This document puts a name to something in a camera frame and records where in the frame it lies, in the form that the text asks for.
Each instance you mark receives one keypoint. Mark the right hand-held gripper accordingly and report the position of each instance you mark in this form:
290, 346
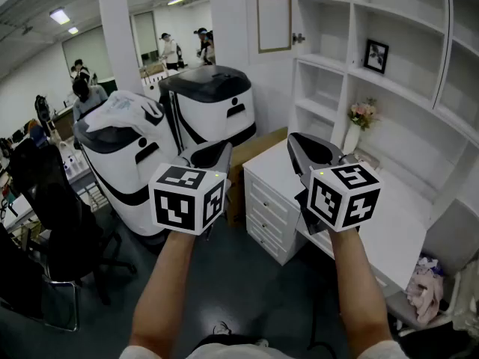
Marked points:
333, 200

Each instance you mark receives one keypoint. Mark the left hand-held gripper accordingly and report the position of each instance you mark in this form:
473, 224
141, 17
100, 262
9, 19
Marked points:
172, 208

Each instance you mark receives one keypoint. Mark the white cabinet shelf unit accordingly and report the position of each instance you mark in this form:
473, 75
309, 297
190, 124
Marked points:
408, 99

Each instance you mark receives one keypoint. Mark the white ribbed-glass cabinet door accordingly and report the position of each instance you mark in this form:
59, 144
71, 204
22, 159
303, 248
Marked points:
273, 13

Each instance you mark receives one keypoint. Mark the person's right forearm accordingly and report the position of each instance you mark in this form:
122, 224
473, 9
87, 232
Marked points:
359, 286

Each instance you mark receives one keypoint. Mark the person's left forearm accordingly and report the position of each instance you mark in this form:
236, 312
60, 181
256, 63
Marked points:
164, 286

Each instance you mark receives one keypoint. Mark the white three-drawer cabinet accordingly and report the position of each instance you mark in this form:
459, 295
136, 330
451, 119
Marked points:
267, 215

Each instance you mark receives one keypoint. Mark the brown cardboard box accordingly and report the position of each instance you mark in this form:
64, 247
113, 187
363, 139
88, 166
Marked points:
258, 140

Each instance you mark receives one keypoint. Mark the white vase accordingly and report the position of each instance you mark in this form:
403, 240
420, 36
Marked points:
351, 140

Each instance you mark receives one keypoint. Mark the white black mobile robot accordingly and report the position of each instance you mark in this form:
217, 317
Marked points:
123, 170
209, 107

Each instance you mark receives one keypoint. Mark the white plastic bag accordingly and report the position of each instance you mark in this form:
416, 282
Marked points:
119, 110

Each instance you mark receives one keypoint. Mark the black framed picture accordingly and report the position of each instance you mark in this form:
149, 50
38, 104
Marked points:
376, 56

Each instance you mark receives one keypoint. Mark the ceiling light panel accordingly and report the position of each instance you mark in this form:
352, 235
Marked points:
73, 30
177, 0
60, 16

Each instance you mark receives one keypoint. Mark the black office chair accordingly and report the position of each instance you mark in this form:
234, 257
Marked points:
56, 208

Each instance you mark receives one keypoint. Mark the pink clothes pile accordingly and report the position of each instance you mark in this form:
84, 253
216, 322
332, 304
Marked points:
424, 290

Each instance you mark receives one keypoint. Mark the person's white shirt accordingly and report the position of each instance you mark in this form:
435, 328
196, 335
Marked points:
232, 353

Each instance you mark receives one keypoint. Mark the metal frame chair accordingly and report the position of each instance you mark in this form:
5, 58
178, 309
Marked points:
22, 275

